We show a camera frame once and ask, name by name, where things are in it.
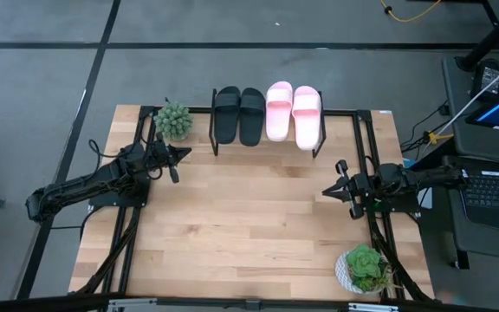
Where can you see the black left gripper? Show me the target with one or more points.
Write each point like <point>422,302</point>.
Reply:
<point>163,158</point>

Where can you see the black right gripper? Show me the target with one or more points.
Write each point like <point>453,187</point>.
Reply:
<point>360,188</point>

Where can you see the black slide sandal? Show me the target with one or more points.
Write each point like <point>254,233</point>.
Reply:
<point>252,117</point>
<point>227,115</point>

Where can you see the pink slide sandal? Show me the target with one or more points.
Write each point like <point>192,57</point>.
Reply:
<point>279,110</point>
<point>306,117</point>

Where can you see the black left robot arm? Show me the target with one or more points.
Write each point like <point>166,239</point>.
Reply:
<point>89,186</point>

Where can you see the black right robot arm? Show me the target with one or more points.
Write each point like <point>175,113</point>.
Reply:
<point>418,182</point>

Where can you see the pale green spiky potted plant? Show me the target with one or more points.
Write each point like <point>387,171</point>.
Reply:
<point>173,121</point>

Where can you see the green succulent in white pot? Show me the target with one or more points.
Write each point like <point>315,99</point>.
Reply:
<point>364,266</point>

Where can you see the yellow plug connector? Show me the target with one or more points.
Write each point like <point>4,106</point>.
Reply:
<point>436,138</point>

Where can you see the black side desk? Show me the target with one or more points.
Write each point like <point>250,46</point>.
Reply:
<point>483,247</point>

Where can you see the black laptop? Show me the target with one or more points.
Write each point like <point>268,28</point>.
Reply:
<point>496,199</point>

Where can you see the black power adapter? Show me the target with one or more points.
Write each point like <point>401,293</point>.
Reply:
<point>488,78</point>

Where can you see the black stand leg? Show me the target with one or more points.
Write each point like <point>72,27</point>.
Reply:
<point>492,39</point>

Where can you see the wooden shelf with black frame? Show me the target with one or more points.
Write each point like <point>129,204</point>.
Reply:
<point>319,147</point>

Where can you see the black aluminium table frame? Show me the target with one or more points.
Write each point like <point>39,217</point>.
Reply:
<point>128,260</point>

